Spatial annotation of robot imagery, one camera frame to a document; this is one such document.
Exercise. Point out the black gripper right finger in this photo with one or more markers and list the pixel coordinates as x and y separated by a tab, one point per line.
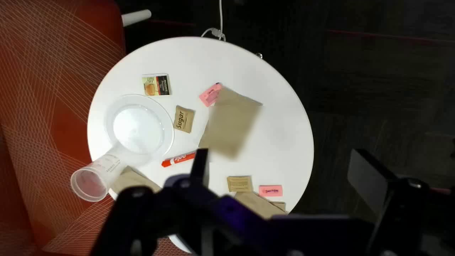
370	180

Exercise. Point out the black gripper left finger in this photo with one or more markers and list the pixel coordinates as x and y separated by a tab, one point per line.
199	173

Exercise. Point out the orange Expo marker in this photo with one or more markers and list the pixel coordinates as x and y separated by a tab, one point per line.
178	160

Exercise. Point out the clear plastic cup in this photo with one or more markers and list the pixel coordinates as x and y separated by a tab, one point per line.
93	181

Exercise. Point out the small brown sugar packet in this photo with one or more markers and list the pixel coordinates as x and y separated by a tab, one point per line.
239	184

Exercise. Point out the brown napkin at table edge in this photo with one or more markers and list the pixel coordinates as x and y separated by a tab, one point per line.
259	205

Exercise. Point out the large brown paper napkin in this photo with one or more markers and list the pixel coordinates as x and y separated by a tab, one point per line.
229	123

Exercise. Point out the folded brown napkin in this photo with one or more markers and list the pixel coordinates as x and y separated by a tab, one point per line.
131	177

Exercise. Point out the pink sweetener packet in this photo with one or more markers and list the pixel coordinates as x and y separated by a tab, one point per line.
209	96
271	190

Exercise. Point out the clear plastic plate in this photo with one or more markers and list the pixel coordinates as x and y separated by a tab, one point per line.
141	126

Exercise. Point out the round white table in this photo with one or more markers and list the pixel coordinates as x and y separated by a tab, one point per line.
279	150

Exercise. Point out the printed tea bag packet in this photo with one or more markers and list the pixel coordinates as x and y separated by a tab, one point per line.
157	85

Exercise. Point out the white sofa leg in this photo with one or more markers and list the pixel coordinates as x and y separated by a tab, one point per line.
136	18

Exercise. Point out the orange patterned sofa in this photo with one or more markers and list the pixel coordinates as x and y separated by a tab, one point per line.
53	56

